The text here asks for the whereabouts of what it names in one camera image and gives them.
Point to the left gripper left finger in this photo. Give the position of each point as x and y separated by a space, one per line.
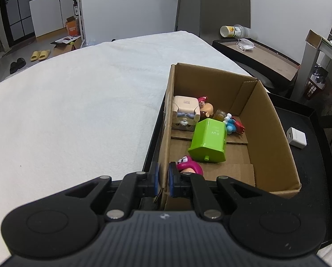
153 179

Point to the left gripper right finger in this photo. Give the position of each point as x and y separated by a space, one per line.
179 183

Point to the red blue figurine with bottle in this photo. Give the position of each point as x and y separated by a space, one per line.
231 124

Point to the brown hair girl figurine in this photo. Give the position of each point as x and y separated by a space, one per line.
206 109

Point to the brown cardboard box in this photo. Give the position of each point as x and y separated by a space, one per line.
260 157

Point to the pink figurine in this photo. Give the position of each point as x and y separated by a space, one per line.
187 164

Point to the green plastic house toy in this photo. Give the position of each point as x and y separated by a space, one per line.
208 142

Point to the beige cube face toy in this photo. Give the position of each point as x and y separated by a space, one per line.
186 113

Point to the white table cloth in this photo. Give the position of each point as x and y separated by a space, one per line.
78 134

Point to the white power adapter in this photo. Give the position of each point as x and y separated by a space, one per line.
296 138

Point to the open cardboard box on floor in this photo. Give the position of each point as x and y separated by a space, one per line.
66 44

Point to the yellow slipper right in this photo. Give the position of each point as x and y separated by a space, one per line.
44 54

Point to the yellow slipper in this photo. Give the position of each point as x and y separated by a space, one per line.
35 56
44 54

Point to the white yellow paper cup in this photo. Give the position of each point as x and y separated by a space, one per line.
236 31

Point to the yellow slipper left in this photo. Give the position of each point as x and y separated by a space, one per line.
35 56

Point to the orange box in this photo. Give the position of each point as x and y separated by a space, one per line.
72 26

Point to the black slippers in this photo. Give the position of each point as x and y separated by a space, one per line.
17 65

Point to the grey panel board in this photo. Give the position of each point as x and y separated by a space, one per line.
217 13

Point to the white cabinet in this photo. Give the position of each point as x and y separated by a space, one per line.
50 15

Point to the grey shelf post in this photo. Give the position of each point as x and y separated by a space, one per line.
309 59

